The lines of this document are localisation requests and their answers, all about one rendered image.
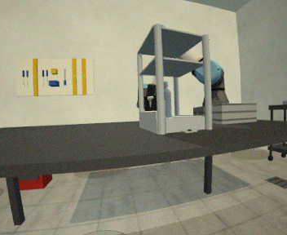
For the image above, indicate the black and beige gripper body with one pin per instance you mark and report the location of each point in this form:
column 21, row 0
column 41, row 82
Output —
column 153, row 105

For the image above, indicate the grey shelving unit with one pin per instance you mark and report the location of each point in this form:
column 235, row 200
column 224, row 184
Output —
column 172, row 43

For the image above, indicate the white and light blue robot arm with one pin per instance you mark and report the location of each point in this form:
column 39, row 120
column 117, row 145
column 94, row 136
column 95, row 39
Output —
column 217, row 83

